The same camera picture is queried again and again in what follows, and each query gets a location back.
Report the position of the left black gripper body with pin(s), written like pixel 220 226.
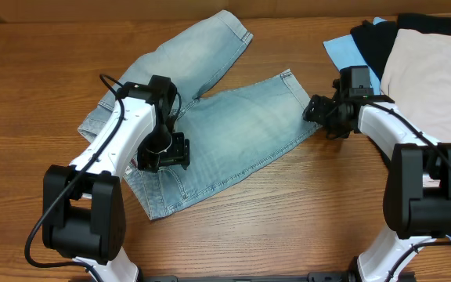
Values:
pixel 171 155

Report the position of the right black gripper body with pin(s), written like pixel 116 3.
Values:
pixel 330 117

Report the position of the light blue denim shorts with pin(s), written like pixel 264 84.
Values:
pixel 232 133

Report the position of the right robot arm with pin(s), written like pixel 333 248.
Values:
pixel 417 195

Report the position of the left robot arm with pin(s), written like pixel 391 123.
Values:
pixel 83 216

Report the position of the black garment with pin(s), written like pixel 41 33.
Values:
pixel 376 42

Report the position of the beige pink shorts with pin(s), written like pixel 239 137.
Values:
pixel 417 77

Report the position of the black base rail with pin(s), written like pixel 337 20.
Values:
pixel 245 279

